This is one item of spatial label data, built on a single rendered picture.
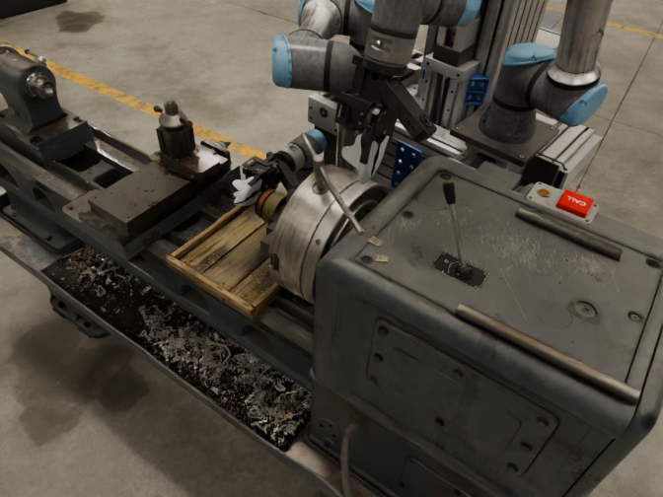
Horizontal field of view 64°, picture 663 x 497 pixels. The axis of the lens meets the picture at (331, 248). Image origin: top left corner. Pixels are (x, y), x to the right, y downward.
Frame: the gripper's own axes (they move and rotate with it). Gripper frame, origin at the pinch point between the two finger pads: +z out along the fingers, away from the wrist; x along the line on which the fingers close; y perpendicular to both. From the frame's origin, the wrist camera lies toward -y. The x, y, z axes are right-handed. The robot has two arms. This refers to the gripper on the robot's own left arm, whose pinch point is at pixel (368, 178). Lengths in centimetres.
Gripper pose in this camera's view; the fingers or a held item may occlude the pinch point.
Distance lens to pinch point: 95.7
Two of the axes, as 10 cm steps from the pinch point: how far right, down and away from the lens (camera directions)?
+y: -8.2, -4.3, 3.9
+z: -1.9, 8.3, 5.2
